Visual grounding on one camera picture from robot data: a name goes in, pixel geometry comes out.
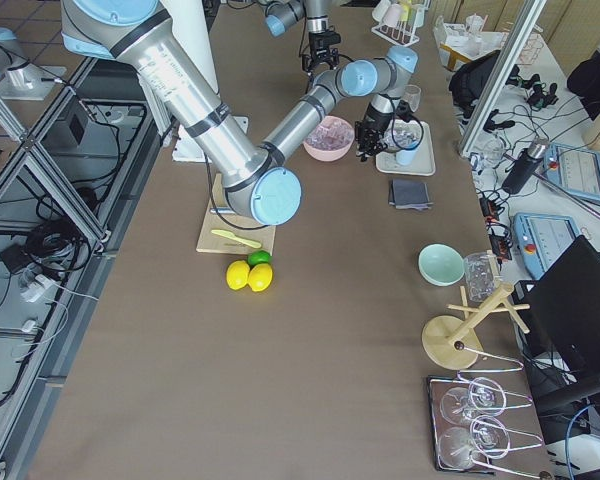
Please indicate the cream rabbit tray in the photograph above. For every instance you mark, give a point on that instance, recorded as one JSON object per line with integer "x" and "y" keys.
{"x": 422, "y": 164}

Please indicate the pile of clear ice cubes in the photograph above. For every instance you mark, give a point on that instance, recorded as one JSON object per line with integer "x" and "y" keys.
{"x": 333, "y": 133}

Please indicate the light blue cup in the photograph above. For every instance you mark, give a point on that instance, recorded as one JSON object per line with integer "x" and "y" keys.
{"x": 405, "y": 157}

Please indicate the whole lemon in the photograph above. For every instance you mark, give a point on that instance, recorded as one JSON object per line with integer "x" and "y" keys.
{"x": 237, "y": 274}
{"x": 260, "y": 277}

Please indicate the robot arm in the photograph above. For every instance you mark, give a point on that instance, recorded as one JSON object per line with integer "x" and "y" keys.
{"x": 281, "y": 16}
{"x": 255, "y": 181}

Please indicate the white wire cup rack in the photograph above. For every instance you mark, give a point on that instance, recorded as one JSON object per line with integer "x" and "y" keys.
{"x": 399, "y": 20}

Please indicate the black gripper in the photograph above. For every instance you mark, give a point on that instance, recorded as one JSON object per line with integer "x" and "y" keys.
{"x": 322, "y": 44}
{"x": 374, "y": 121}

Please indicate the blue teach pendant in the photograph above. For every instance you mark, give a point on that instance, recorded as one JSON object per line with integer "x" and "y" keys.
{"x": 542, "y": 238}
{"x": 574, "y": 169}

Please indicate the black thermos bottle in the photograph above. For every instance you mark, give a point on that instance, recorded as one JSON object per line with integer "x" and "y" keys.
{"x": 525, "y": 165}

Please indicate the green bowl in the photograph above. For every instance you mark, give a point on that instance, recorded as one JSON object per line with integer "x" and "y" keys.
{"x": 440, "y": 265}

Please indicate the yellow plastic knife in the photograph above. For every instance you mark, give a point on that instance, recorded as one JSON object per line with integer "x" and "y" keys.
{"x": 234, "y": 237}

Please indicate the person in dark clothes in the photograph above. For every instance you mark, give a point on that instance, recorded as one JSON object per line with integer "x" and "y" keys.
{"x": 584, "y": 81}

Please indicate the metal ice scoop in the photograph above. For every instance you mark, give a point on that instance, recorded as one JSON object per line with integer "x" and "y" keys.
{"x": 389, "y": 146}

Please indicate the upper whole lemon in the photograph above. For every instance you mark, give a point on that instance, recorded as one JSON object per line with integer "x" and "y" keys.
{"x": 237, "y": 274}

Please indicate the pink bowl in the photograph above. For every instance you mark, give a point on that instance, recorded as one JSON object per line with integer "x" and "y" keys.
{"x": 327, "y": 156}

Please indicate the grey folded cloth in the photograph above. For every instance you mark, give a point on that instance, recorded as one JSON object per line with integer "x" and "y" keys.
{"x": 409, "y": 195}

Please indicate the steel muddler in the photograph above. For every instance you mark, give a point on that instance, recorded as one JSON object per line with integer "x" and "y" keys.
{"x": 222, "y": 211}

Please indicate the green lime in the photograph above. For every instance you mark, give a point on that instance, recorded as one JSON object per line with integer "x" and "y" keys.
{"x": 258, "y": 257}

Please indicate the black monitor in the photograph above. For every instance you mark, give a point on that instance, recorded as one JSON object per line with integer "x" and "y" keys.
{"x": 566, "y": 303}

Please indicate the wooden mug tree stand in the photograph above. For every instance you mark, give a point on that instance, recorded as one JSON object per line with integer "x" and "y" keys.
{"x": 451, "y": 342}

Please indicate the lower whole lemon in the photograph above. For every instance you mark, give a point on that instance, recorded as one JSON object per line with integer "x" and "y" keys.
{"x": 260, "y": 277}

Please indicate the clear wine glass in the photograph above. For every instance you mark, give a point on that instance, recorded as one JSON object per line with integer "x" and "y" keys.
{"x": 412, "y": 99}

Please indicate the aluminium frame post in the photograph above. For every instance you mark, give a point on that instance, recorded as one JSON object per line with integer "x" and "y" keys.
{"x": 516, "y": 40}

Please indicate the glass jar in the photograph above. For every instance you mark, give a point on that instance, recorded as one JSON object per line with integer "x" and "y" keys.
{"x": 479, "y": 275}

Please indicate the black tray with glasses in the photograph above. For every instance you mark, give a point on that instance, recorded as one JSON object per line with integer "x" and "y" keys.
{"x": 468, "y": 432}

